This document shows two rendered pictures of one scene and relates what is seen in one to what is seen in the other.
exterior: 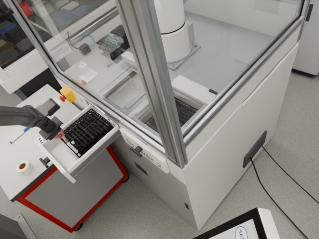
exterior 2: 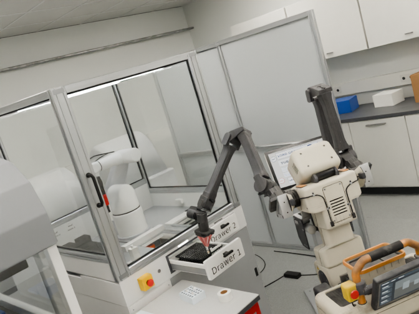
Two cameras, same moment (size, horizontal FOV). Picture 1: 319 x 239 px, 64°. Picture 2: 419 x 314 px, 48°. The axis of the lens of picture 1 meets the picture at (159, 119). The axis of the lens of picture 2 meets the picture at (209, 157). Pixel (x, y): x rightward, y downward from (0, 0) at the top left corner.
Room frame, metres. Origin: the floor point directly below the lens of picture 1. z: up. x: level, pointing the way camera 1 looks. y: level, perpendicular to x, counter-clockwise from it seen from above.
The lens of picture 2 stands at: (1.08, 2.95, 1.90)
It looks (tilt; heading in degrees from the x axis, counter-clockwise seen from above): 11 degrees down; 260
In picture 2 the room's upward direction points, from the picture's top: 17 degrees counter-clockwise
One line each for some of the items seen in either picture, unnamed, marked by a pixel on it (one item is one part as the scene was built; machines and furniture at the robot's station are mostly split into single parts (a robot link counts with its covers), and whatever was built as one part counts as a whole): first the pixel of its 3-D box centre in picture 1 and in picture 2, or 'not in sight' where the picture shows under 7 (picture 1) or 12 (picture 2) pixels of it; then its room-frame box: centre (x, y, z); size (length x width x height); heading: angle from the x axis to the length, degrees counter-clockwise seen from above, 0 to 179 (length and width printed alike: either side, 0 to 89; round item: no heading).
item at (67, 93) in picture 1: (67, 95); (146, 281); (1.19, 0.48, 0.88); 0.07 x 0.05 x 0.07; 33
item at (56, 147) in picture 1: (88, 132); (199, 256); (0.87, 0.37, 0.86); 0.40 x 0.26 x 0.06; 123
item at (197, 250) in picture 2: (87, 133); (200, 255); (0.87, 0.37, 0.87); 0.22 x 0.18 x 0.06; 123
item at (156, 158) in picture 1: (143, 149); (222, 230); (0.66, 0.11, 0.87); 0.29 x 0.02 x 0.11; 33
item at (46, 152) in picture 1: (54, 160); (224, 258); (0.76, 0.54, 0.87); 0.29 x 0.02 x 0.11; 33
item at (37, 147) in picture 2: not in sight; (43, 181); (1.57, 0.12, 1.52); 0.87 x 0.01 x 0.86; 123
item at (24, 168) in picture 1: (24, 168); (224, 295); (0.84, 0.76, 0.78); 0.07 x 0.07 x 0.04
